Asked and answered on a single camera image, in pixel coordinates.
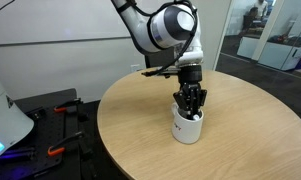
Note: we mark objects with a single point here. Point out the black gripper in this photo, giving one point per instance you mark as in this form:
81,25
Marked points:
190,96

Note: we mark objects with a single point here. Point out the green marker white cap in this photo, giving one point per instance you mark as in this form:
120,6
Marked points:
195,118

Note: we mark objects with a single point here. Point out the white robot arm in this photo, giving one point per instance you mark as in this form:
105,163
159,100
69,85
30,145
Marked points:
174,25

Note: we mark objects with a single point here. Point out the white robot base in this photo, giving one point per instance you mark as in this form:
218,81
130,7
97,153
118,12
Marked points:
14,124

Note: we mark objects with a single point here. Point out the white ceramic mug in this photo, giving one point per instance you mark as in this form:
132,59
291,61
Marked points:
184,130

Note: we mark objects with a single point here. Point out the black mesh office chair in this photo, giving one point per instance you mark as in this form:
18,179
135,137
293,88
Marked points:
160,58

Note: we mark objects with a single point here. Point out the round wooden table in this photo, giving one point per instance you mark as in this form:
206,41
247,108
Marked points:
247,134

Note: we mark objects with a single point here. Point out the seated person in background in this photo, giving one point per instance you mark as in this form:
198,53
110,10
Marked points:
256,13

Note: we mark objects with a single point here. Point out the white cabinet behind glass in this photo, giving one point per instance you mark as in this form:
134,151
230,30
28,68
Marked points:
275,55

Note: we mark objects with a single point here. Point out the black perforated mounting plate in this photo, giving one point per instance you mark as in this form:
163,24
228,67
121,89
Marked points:
29,160

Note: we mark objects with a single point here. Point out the orange-handled clamp upper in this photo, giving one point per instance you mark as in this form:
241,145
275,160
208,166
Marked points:
63,107

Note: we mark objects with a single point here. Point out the orange-handled clamp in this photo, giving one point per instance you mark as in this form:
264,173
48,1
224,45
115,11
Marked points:
63,107
60,146

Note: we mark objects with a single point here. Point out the orange-handled clamp lower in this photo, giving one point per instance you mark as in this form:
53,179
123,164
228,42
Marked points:
60,146

